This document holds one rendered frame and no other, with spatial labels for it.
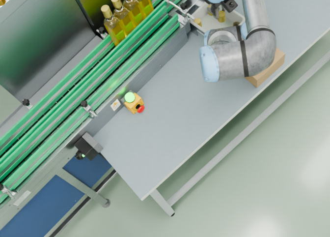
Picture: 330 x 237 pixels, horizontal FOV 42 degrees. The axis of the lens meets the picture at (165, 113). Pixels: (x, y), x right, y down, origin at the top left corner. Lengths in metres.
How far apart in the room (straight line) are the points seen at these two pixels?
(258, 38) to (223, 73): 0.15
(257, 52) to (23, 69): 1.02
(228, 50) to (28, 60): 0.91
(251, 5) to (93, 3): 0.72
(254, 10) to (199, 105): 0.61
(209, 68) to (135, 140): 0.71
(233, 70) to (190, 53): 0.76
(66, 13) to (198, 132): 0.75
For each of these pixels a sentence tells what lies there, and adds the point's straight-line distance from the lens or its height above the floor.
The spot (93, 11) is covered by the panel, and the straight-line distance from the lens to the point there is 1.96.
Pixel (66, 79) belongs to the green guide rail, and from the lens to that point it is 1.94.
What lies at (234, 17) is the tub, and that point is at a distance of 2.11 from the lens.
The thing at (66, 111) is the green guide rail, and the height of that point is 0.91.
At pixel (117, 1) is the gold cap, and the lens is 1.81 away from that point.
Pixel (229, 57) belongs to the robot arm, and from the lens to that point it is 1.35.
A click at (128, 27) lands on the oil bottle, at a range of 1.94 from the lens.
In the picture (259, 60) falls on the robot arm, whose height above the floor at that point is 1.35.
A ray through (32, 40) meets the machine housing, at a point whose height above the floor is 1.14.
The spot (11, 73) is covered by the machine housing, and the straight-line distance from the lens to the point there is 1.91.
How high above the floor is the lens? 2.52
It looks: 64 degrees down
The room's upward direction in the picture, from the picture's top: 24 degrees counter-clockwise
